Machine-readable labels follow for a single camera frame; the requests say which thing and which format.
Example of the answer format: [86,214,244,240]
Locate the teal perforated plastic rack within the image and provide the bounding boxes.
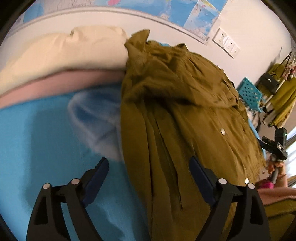
[236,77,264,113]

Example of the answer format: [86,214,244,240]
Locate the pink blanket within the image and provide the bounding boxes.
[1,70,125,108]

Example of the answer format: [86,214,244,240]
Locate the hanging yellow clothes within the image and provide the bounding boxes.
[257,63,295,128]

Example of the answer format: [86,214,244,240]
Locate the right forearm pink sleeve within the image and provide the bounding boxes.
[257,187,296,205]

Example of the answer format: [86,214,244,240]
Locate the right hand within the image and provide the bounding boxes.
[267,160,288,187]

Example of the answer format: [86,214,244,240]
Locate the colourful wall map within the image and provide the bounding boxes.
[11,0,227,42]

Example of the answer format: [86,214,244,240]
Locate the black handbag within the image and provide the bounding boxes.
[259,73,280,94]

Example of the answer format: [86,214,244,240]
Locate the mustard olive jacket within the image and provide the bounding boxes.
[120,30,265,240]

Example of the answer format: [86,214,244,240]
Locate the white wall socket panel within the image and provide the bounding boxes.
[212,28,240,59]

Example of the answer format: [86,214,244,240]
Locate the blue floral bed sheet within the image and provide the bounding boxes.
[0,41,266,241]

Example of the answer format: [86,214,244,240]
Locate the cream pillow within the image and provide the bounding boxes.
[1,26,129,94]

